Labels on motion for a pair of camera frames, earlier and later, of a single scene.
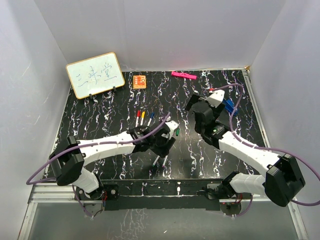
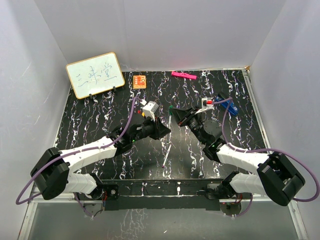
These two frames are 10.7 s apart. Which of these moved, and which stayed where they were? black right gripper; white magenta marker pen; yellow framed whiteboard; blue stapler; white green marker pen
Moved: white green marker pen; black right gripper
Stayed: yellow framed whiteboard; blue stapler; white magenta marker pen
